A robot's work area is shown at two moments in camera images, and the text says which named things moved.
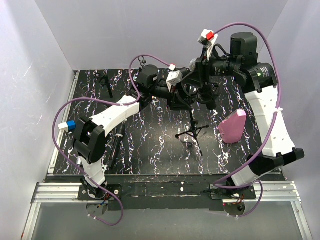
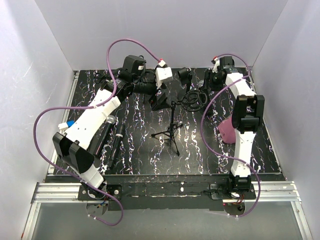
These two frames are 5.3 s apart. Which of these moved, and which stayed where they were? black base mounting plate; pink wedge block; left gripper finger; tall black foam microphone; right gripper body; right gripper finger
Moved: left gripper finger; right gripper body; right gripper finger
Stayed: black base mounting plate; tall black foam microphone; pink wedge block
